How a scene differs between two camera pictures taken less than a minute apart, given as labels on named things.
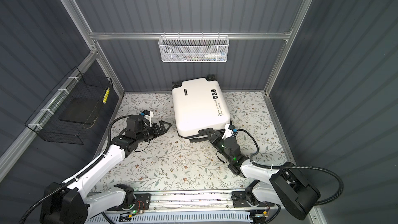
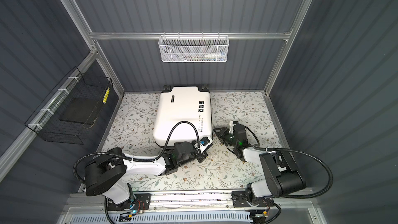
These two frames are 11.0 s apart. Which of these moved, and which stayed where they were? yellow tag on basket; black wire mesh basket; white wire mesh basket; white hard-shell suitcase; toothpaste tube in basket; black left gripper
Moved: white hard-shell suitcase; black left gripper
Stayed: black wire mesh basket; white wire mesh basket; yellow tag on basket; toothpaste tube in basket
